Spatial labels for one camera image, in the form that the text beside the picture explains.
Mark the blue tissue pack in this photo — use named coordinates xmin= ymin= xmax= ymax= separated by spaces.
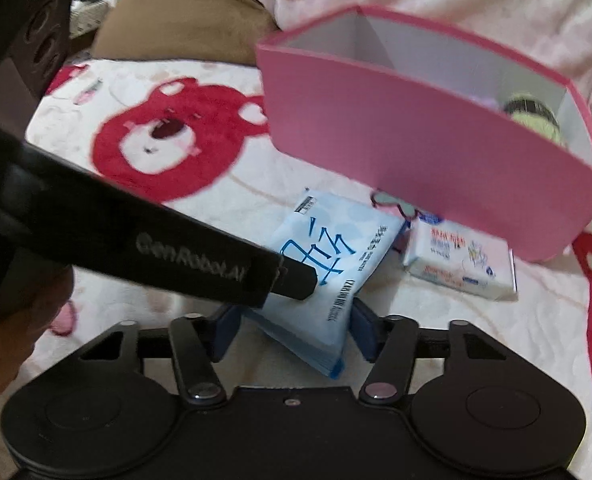
xmin=246 ymin=190 xmax=404 ymax=379

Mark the white pink wipes pack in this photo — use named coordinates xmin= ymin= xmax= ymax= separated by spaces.
xmin=402 ymin=212 xmax=517 ymax=300

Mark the green yarn ball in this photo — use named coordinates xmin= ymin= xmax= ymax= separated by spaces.
xmin=502 ymin=93 xmax=567 ymax=148

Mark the purple plush toy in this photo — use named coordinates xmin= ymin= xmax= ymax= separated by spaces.
xmin=474 ymin=96 xmax=502 ymax=112

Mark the person's left hand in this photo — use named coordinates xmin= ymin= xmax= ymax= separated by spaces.
xmin=0 ymin=266 xmax=74 ymax=394

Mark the red bear print blanket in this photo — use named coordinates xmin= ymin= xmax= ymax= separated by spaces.
xmin=24 ymin=60 xmax=592 ymax=479

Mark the pink cardboard box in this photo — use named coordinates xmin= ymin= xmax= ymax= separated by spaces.
xmin=257 ymin=6 xmax=592 ymax=261

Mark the bedside table with clutter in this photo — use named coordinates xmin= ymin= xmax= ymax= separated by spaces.
xmin=69 ymin=0 xmax=110 ymax=56

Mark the brown pillow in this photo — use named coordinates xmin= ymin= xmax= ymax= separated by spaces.
xmin=93 ymin=0 xmax=277 ymax=66

